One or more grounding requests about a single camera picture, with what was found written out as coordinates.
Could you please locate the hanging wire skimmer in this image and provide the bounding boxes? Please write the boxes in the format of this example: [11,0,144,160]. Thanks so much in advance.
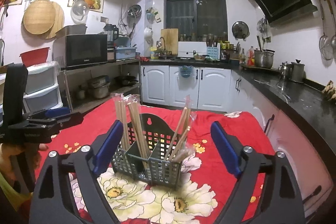
[319,0,333,61]

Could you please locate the black microwave oven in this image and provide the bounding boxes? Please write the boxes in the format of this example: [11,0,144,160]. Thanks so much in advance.
[52,34,108,69]

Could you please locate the plastic drawer unit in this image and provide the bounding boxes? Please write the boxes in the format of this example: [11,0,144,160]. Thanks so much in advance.
[23,61,63,113]

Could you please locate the steel stockpot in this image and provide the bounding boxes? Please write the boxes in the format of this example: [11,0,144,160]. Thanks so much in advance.
[255,50,275,69]

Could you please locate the chopsticks pack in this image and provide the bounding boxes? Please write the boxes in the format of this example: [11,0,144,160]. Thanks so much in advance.
[165,95,197,162]
[123,94,150,168]
[111,93,130,151]

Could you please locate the dark green utensil basket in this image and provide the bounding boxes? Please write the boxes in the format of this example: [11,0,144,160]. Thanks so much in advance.
[112,113,182,189]

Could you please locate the hanging pot lid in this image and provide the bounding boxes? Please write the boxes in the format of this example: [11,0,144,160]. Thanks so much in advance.
[232,21,249,41]

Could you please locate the red plastic basin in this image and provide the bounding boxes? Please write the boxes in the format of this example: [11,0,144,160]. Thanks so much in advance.
[19,47,50,67]

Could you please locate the red floral tablecloth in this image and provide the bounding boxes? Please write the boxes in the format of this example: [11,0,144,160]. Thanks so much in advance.
[29,100,276,223]

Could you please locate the steel kettle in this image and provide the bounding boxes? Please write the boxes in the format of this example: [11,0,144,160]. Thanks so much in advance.
[278,61,291,79]

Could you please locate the round bamboo tray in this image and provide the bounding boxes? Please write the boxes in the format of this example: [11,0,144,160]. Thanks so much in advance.
[22,0,64,39]

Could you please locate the person's left hand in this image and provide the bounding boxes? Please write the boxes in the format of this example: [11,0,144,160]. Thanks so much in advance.
[1,143,49,186]

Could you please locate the dark window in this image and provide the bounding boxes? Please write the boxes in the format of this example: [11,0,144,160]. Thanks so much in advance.
[165,0,228,41]

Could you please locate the wooden cutting board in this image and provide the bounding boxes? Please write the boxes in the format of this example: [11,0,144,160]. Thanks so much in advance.
[161,28,179,55]

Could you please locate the grey metal canister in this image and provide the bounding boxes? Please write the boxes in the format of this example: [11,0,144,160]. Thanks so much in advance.
[289,59,305,83]

